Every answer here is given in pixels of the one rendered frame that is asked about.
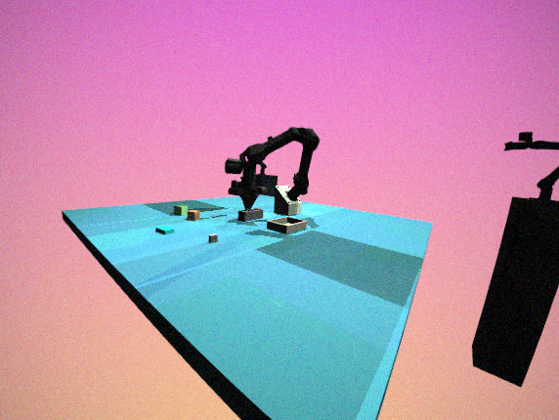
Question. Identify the small orange cube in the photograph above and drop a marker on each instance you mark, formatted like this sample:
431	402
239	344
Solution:
193	215

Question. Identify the green cube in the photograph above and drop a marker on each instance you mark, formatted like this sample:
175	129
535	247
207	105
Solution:
181	210

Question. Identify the teal flat block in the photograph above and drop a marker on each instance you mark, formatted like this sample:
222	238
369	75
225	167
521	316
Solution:
164	230

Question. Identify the cream shallow square tray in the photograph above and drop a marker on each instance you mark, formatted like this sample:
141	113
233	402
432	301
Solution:
286	225

